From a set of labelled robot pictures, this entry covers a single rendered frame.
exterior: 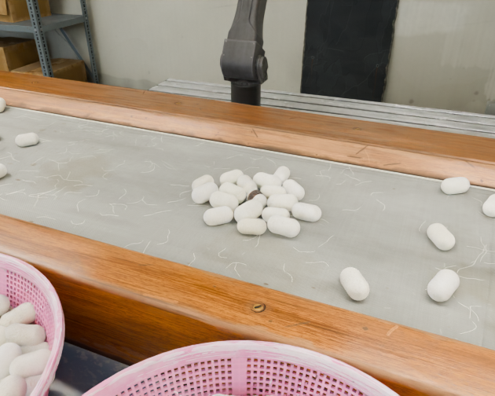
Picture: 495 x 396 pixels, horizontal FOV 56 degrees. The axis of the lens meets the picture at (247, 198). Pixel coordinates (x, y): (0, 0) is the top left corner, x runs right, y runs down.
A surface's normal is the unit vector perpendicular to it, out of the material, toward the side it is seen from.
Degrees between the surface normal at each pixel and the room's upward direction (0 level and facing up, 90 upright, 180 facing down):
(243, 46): 60
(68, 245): 0
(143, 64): 90
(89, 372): 0
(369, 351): 0
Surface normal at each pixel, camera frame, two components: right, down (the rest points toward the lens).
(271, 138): -0.27, -0.28
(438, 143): 0.00, -0.86
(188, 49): -0.35, 0.48
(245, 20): -0.31, -0.02
